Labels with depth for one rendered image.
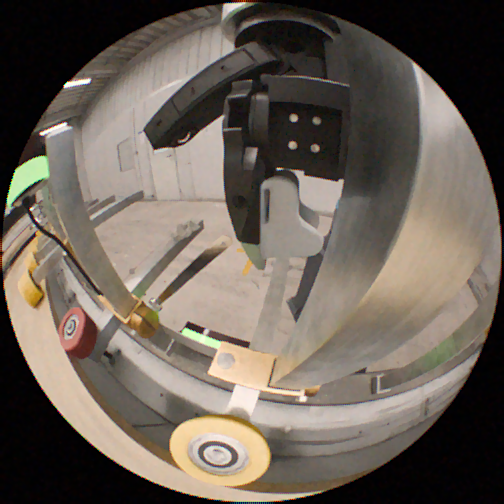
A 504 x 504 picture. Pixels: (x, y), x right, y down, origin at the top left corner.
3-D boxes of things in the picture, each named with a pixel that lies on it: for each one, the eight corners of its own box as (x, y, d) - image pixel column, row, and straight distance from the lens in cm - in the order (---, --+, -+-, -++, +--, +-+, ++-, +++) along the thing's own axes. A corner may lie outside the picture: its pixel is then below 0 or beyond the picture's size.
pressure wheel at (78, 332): (110, 332, 39) (74, 297, 33) (131, 352, 33) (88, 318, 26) (93, 359, 41) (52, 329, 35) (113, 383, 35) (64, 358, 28)
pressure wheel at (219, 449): (193, 419, 27) (150, 427, 17) (242, 400, 25) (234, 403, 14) (222, 459, 28) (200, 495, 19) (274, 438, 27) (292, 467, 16)
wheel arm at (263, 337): (278, 247, 43) (280, 233, 40) (291, 249, 43) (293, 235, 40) (215, 439, 26) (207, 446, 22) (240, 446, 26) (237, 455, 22)
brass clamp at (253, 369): (228, 347, 26) (223, 336, 22) (312, 365, 27) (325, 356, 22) (213, 381, 26) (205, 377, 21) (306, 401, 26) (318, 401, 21)
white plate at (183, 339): (145, 321, 48) (125, 298, 41) (233, 362, 36) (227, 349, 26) (144, 322, 48) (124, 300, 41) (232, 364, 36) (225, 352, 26)
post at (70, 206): (172, 343, 46) (67, 132, 26) (182, 349, 45) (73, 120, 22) (166, 354, 46) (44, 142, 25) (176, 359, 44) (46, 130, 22)
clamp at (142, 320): (123, 295, 39) (111, 279, 36) (164, 320, 29) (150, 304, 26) (108, 313, 38) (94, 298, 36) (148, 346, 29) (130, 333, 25)
